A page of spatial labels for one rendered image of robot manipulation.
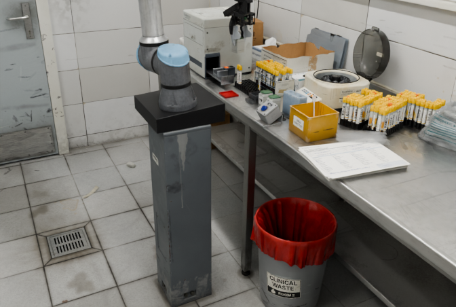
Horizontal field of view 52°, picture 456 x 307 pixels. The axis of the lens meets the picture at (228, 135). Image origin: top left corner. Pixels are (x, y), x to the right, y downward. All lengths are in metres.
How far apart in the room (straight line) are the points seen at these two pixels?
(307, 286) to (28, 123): 2.29
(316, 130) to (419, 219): 0.53
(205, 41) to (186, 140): 0.67
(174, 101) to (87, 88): 1.88
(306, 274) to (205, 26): 1.23
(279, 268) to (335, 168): 0.66
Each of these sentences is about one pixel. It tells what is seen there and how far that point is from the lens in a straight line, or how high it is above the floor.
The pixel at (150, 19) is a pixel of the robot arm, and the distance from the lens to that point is 1.86.
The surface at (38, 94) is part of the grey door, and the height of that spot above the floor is 0.49.
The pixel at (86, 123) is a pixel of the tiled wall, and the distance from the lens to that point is 3.72.
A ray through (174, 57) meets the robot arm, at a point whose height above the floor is 1.15.
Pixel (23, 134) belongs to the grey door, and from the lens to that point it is 3.62.
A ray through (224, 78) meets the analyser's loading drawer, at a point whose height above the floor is 0.93.
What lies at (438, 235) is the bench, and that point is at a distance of 1.36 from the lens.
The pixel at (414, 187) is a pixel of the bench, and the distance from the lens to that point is 1.56.
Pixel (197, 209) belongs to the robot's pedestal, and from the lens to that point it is 2.01.
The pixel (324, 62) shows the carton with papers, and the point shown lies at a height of 0.98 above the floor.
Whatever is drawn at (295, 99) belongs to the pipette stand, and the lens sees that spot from 1.90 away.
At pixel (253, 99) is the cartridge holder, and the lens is 2.08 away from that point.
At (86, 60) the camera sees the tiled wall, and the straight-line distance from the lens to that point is 3.57.
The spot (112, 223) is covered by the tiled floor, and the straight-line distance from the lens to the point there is 2.85.
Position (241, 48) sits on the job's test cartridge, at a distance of 2.20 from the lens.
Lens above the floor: 1.62
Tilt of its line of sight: 25 degrees down
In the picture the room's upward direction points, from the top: 1 degrees clockwise
